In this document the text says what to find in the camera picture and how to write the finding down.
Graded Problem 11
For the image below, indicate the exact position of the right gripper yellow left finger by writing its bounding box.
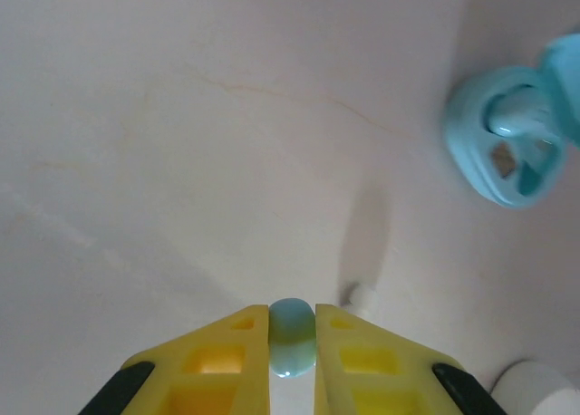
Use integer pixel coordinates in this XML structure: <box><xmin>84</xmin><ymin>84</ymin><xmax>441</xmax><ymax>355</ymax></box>
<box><xmin>76</xmin><ymin>304</ymin><xmax>272</xmax><ymax>415</ymax></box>

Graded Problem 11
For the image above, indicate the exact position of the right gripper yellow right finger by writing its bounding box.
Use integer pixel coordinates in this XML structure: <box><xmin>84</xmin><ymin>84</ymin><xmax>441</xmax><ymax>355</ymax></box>
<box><xmin>314</xmin><ymin>303</ymin><xmax>505</xmax><ymax>415</ymax></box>

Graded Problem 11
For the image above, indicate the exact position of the blue earbud charging case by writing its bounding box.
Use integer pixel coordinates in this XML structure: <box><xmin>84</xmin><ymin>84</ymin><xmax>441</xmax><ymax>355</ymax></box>
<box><xmin>442</xmin><ymin>33</ymin><xmax>580</xmax><ymax>209</ymax></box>

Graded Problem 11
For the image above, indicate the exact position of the white earbud charging case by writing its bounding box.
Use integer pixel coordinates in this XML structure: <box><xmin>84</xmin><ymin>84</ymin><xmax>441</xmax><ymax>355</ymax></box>
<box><xmin>491</xmin><ymin>359</ymin><xmax>580</xmax><ymax>415</ymax></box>

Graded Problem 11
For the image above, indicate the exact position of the small white wireless earbud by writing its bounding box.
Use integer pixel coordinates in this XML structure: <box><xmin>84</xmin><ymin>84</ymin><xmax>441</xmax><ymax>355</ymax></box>
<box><xmin>346</xmin><ymin>284</ymin><xmax>380</xmax><ymax>316</ymax></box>

